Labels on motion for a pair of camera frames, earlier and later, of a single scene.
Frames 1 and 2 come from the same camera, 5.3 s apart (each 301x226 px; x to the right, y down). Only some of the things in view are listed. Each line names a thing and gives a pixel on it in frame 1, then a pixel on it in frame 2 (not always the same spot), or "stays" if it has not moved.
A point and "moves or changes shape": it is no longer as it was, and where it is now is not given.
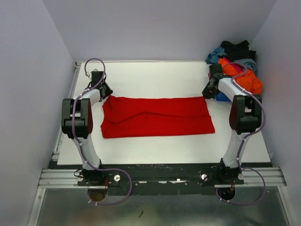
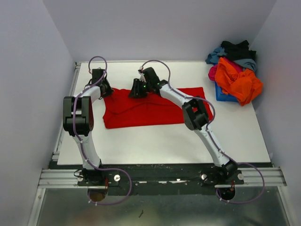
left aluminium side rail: (61, 136) stays
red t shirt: (129, 116) moves or changes shape
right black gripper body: (209, 92) to (142, 88)
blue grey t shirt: (213, 57) stays
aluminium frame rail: (69, 179) stays
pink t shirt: (235, 67) stays
